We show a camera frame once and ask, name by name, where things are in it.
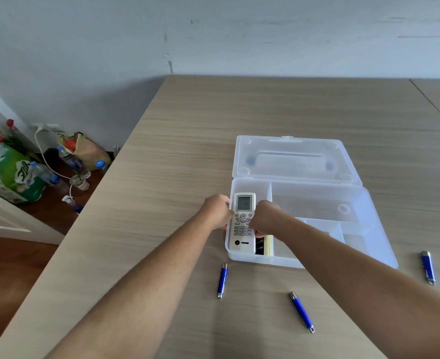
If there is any person's right hand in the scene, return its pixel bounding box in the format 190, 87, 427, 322
248, 199, 292, 242

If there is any person's left hand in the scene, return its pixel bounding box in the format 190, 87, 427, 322
197, 193, 235, 231

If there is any cream black-faced remote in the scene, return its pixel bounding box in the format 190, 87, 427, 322
254, 235, 275, 257

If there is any long white Trane remote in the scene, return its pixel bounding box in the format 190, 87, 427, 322
228, 192, 257, 255

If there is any clear plastic compartment box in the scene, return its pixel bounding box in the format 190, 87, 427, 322
224, 135, 399, 270

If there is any blue pen light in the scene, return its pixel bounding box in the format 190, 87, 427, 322
289, 291, 315, 334
420, 251, 437, 286
217, 262, 228, 299

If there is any blue pen light middle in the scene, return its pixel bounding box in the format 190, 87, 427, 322
289, 291, 315, 334

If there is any person's left forearm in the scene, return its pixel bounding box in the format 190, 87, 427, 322
46, 211, 224, 359

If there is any person's right forearm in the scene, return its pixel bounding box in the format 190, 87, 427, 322
276, 216, 440, 359

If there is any clear plastic cup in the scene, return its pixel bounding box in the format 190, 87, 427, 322
69, 174, 90, 191

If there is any brown paper bag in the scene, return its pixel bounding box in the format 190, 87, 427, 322
56, 132, 111, 171

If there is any white power strip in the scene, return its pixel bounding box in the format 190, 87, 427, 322
29, 123, 65, 133

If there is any green plastic package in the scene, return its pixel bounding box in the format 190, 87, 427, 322
0, 144, 48, 205

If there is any white door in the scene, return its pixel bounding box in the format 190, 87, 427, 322
0, 184, 65, 245

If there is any white cable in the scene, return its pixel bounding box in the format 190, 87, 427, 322
34, 127, 75, 206

